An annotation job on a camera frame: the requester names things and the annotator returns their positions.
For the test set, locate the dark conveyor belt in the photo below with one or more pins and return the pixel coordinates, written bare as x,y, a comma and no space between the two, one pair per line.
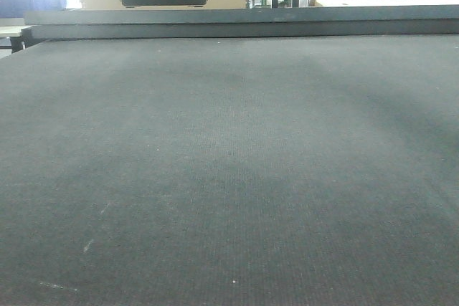
242,157

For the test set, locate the white work table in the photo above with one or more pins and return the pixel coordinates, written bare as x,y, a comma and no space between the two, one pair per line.
379,3

